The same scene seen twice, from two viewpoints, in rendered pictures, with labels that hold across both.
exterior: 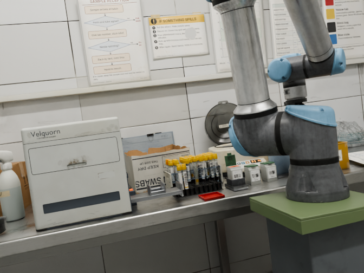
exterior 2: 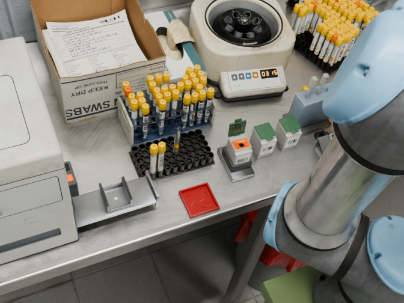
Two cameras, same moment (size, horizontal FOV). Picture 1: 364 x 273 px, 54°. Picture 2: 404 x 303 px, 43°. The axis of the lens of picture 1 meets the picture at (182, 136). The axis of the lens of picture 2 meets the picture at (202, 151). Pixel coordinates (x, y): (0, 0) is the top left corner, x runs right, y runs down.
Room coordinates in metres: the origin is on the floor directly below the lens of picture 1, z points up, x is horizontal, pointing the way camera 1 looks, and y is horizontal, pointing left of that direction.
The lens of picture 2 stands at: (0.61, 0.11, 1.81)
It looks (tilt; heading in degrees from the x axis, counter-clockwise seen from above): 53 degrees down; 343
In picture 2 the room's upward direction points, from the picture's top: 11 degrees clockwise
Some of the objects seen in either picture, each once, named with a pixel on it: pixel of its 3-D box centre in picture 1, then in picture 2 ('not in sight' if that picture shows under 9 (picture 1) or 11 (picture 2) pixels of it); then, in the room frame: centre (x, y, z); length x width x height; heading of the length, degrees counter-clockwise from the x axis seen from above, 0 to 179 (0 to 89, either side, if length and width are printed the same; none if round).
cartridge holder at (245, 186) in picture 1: (235, 182); (236, 159); (1.24, -0.17, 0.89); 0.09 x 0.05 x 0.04; 13
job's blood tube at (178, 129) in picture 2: (196, 176); (177, 142); (1.27, -0.03, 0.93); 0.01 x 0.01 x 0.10
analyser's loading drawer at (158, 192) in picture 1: (149, 192); (104, 201); (1.14, 0.13, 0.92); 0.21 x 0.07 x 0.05; 105
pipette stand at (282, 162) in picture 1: (283, 162); (311, 107); (1.35, -0.37, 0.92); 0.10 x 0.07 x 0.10; 107
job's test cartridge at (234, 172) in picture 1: (234, 175); (238, 151); (1.24, -0.17, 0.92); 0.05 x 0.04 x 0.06; 13
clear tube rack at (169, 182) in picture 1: (193, 176); (166, 110); (1.38, -0.02, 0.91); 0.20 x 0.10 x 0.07; 105
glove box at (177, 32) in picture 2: not in sight; (172, 48); (1.57, -0.06, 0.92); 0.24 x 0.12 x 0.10; 15
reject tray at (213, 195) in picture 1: (211, 196); (199, 199); (1.15, -0.07, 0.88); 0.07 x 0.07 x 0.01; 15
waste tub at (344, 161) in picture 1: (322, 156); not in sight; (1.36, -0.52, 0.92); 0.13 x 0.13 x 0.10; 16
